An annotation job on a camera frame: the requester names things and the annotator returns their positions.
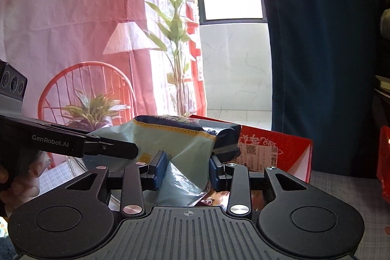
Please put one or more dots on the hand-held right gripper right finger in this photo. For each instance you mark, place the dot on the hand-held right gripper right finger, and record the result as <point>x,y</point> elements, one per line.
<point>215,171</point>

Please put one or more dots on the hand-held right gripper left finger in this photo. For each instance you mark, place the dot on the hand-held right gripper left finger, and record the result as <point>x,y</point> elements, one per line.
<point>160,169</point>

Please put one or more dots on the brown snack packet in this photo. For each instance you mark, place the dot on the brown snack packet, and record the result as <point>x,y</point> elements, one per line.
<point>213,200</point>

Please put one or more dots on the pink printed wall cloth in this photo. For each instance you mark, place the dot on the pink printed wall cloth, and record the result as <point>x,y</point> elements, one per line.
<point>91,34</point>

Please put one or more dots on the person's left hand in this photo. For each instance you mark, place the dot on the person's left hand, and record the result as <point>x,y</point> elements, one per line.
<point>21,190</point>

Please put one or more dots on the red plastic bag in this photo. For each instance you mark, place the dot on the red plastic bag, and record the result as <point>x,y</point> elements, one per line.
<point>384,165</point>

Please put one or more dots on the light blue plastic package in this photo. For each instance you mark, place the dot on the light blue plastic package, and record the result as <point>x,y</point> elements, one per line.
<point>182,150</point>

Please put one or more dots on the dark dresser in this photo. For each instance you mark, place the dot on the dark dresser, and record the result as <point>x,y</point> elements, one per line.
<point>382,107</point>

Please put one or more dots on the dark blue curtain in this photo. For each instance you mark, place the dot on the dark blue curtain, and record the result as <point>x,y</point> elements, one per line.
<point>320,49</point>

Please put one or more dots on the red strawberry print cardboard box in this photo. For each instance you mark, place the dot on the red strawberry print cardboard box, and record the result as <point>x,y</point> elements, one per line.
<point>274,150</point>

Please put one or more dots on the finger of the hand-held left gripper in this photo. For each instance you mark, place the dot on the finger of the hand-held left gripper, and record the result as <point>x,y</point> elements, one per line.
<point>115,148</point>

